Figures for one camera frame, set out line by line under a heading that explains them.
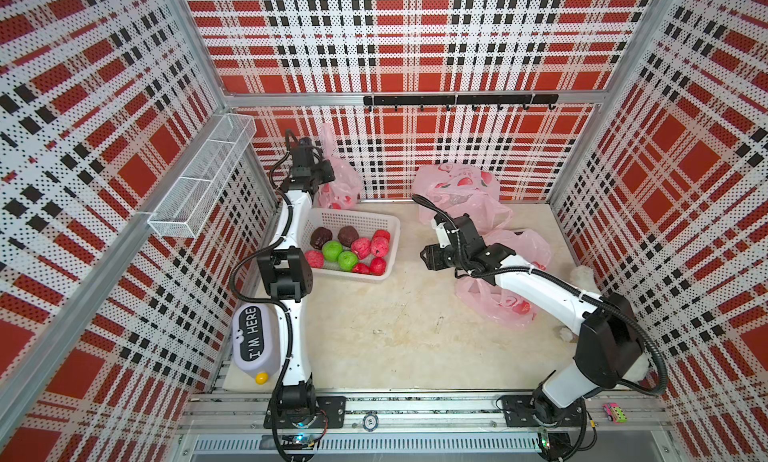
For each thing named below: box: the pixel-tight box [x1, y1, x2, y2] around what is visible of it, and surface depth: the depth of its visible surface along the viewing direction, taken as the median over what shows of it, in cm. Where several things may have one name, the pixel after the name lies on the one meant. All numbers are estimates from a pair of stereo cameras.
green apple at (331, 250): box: [322, 240, 343, 263], surface depth 101 cm
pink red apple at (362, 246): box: [351, 237, 371, 260], surface depth 102 cm
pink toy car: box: [602, 402, 628, 425], surface depth 73 cm
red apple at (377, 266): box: [369, 257, 387, 276], surface depth 98 cm
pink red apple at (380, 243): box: [370, 230, 391, 258], surface depth 99 cm
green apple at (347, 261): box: [337, 251, 359, 272], surface depth 100 cm
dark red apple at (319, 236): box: [310, 226, 333, 250], surface depth 105 cm
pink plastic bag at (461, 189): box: [412, 163, 513, 235], surface depth 109 cm
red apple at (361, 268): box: [352, 263, 371, 275], surface depth 98 cm
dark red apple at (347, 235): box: [337, 225, 359, 248], surface depth 107 cm
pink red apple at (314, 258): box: [304, 250, 325, 269], surface depth 99 cm
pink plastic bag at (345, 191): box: [316, 122, 364, 211], surface depth 103 cm
